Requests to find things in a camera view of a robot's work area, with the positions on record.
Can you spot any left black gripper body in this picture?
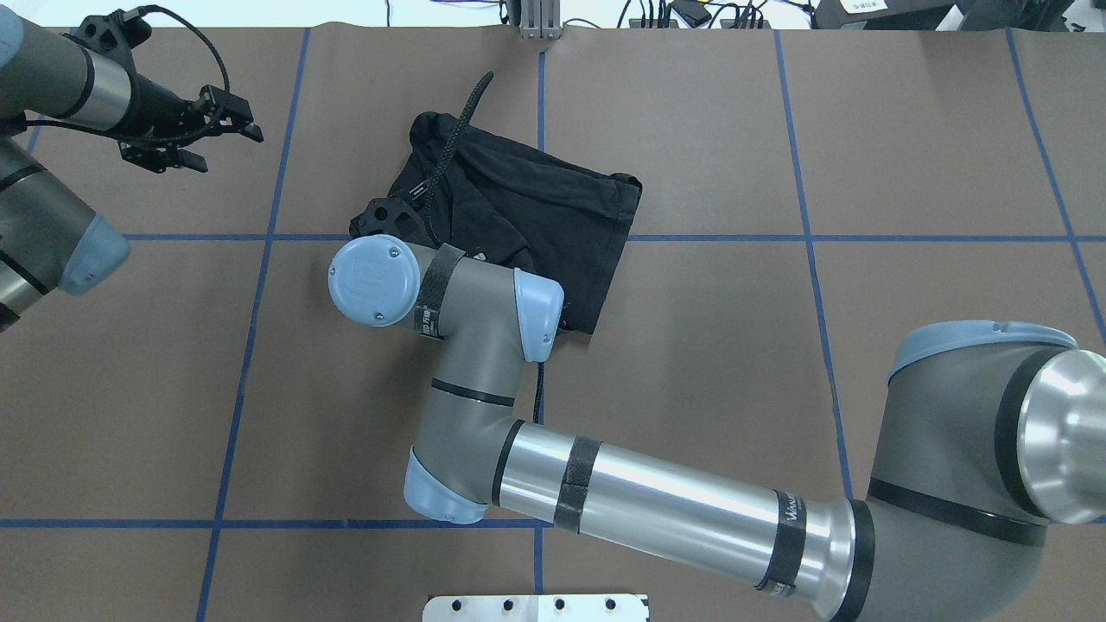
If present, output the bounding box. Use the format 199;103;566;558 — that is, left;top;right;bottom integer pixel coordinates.
125;73;204;144

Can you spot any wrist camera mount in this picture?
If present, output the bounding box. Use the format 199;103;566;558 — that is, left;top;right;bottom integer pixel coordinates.
63;9;153;72
348;197;435;247

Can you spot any aluminium frame post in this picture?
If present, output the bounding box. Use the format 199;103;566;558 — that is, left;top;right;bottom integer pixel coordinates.
508;0;563;40

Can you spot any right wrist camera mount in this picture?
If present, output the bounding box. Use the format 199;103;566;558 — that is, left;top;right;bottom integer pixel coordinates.
348;197;435;247

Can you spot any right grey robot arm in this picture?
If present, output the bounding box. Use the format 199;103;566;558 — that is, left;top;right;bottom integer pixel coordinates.
543;243;1093;621

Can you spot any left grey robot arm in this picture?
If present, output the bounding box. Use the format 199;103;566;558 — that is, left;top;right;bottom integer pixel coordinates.
1;4;264;329

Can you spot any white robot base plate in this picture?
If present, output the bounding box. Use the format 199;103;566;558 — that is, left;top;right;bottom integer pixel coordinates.
422;592;653;621

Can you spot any black printed t-shirt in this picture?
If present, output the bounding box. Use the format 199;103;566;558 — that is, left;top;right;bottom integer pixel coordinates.
385;111;643;334

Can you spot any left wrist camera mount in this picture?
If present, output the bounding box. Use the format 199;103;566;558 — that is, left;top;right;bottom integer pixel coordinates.
63;9;153;72

